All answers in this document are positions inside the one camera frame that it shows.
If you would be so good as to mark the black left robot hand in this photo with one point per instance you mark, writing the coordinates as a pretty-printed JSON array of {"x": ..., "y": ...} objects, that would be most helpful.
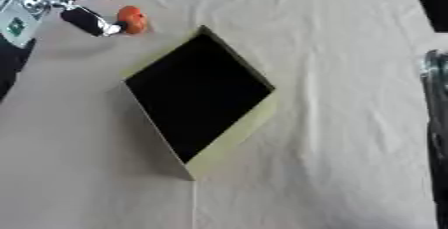
[{"x": 84, "y": 18}]

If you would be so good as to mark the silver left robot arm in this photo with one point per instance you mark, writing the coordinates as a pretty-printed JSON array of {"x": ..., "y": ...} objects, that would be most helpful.
[{"x": 20, "y": 23}]

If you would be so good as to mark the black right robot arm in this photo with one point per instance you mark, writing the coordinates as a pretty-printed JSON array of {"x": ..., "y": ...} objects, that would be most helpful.
[{"x": 438, "y": 146}]

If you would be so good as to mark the tan cardboard box black inside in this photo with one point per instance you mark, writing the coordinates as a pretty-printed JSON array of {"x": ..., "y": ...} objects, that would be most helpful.
[{"x": 198, "y": 96}]

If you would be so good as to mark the orange toy fruit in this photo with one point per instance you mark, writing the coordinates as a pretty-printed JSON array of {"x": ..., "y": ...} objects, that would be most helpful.
[{"x": 133, "y": 18}]

